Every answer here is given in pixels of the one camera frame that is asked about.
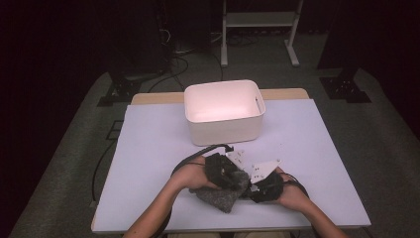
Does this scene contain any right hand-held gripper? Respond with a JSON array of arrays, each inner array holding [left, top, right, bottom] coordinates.
[[247, 159, 285, 204]]

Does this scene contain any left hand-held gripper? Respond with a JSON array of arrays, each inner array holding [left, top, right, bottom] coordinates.
[[204, 149, 247, 191]]

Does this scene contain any grey fuzzy cloth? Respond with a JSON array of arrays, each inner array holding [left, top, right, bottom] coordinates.
[[189, 170, 251, 214]]

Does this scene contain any white plastic storage box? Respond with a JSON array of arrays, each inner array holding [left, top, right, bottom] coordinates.
[[183, 78, 266, 147]]

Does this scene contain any person's right hand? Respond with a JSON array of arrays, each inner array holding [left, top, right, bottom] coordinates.
[[275, 167, 311, 212]]

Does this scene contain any person's left hand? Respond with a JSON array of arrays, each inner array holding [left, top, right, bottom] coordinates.
[[170, 155, 221, 191]]

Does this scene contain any white table cover sheet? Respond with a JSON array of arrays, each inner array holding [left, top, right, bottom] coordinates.
[[91, 98, 371, 234]]

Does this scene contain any wooden table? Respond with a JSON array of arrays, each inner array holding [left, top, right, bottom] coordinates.
[[131, 87, 310, 106]]

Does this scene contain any black stand base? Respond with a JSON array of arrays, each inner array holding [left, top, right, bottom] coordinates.
[[97, 70, 144, 107], [319, 67, 371, 104]]

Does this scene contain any dark equipment rack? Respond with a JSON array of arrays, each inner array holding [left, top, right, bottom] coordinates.
[[157, 0, 212, 56]]

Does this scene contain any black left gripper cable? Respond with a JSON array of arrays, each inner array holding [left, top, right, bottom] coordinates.
[[171, 144, 235, 177]]

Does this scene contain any black floor cable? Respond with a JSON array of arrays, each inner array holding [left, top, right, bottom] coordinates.
[[147, 56, 191, 93], [91, 140, 118, 202]]

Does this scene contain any black rectangular floor frame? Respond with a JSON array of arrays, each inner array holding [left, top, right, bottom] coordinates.
[[105, 120, 124, 141]]

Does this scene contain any white metal stand frame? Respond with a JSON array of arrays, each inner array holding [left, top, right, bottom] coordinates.
[[220, 0, 304, 68]]

